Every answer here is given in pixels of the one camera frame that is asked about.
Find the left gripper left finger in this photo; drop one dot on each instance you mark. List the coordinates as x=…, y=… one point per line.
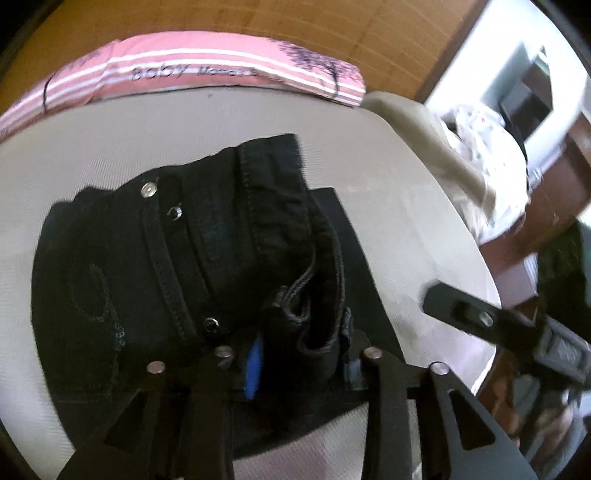
x=177, y=423

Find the black denim pants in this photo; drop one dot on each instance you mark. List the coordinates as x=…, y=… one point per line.
x=226, y=250

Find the pink striped Baby pillow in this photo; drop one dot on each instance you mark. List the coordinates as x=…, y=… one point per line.
x=180, y=60

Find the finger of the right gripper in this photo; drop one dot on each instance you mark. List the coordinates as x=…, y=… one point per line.
x=509, y=329

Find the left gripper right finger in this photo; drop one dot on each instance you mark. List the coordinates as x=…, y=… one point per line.
x=429, y=410

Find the wooden bamboo headboard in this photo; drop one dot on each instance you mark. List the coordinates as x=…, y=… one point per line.
x=402, y=47

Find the beige blanket beside bed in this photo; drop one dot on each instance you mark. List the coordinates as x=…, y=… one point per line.
x=478, y=163

